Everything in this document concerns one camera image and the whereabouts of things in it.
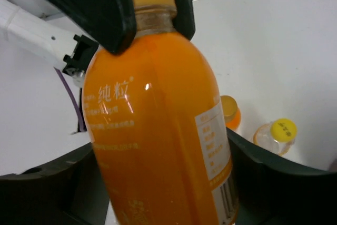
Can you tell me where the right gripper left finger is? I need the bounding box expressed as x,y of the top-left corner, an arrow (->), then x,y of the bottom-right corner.
1,143 -> 110,224

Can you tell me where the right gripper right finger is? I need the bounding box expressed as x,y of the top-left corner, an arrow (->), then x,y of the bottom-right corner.
227,130 -> 336,224

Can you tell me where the orange bottle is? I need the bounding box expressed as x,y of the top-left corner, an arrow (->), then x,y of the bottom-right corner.
221,95 -> 241,131
82,0 -> 239,224

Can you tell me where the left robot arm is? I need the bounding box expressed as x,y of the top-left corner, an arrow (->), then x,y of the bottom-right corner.
1,0 -> 195,86

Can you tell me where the dark brown plastic bin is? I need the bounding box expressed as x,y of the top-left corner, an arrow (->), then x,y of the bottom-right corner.
329,159 -> 337,172

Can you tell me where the clear bottle yellow cap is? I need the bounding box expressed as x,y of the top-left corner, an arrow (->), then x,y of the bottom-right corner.
252,118 -> 298,156

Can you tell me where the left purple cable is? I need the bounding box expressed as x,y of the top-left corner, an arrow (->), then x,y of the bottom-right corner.
54,67 -> 87,133

